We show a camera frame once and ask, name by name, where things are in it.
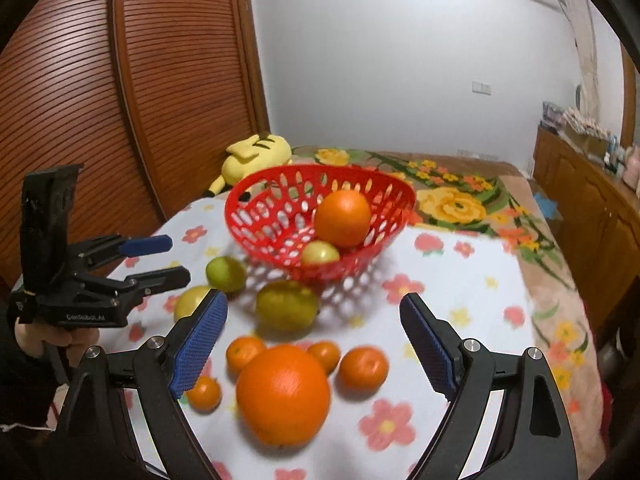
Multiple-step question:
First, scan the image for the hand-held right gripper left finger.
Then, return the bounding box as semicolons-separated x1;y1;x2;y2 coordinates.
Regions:
50;289;231;480

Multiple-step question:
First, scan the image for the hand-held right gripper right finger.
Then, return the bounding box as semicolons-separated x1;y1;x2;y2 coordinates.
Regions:
399;292;583;480

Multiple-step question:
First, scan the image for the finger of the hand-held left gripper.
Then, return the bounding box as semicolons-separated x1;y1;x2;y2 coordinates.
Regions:
75;267;192;311
70;234;173;270

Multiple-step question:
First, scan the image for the yellow pear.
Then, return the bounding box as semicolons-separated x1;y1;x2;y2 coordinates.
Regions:
173;285;217;322

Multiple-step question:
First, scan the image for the small mandarin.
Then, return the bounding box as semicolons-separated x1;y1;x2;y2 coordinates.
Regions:
339;346;390;392
306;341;342;375
186;375;222;412
226;336;267;375

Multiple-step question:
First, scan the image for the small green fruit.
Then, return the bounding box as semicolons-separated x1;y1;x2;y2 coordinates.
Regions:
206;256;247;293

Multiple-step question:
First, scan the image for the yellow-green pear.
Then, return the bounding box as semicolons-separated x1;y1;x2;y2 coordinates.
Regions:
256;280;321;331

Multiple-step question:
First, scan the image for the large orange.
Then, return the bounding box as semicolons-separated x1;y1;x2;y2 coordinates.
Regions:
313;189;372;247
236;344;332;447

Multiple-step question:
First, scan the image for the red plastic basket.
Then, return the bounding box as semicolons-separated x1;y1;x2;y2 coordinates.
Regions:
224;164;417;282

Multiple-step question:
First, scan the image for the person's left forearm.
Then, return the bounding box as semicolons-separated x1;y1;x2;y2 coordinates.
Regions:
0;305;66;431

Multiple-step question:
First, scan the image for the person's left hand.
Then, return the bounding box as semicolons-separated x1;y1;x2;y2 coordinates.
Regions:
14;317;101;368

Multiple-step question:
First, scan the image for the white flower-print cloth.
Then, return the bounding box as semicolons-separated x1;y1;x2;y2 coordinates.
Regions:
95;195;576;480

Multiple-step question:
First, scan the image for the yellow plush toy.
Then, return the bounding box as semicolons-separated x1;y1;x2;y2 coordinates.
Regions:
202;132;293;198

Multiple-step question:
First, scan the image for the small yellow-green fruit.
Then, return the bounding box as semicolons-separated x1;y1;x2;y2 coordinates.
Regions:
300;241;342;267

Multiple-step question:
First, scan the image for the wooden louvred wardrobe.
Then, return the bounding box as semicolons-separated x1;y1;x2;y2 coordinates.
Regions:
0;0;271;286

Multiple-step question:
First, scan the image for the blue cloth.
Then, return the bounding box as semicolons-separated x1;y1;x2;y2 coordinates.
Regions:
532;192;558;221

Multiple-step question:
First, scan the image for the wooden cabinet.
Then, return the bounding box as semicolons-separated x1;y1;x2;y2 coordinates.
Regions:
532;125;640;311

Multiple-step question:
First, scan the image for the pile of folded cloths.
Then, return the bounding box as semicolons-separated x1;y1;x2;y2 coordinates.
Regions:
542;102;611;141

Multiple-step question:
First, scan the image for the pink kettle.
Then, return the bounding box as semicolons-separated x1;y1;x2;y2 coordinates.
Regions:
622;147;640;183

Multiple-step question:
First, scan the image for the white curtain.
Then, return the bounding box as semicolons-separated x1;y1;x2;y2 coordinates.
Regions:
562;0;601;121

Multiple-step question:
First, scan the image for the wooden window frame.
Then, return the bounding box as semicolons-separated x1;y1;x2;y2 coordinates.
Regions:
620;45;640;146

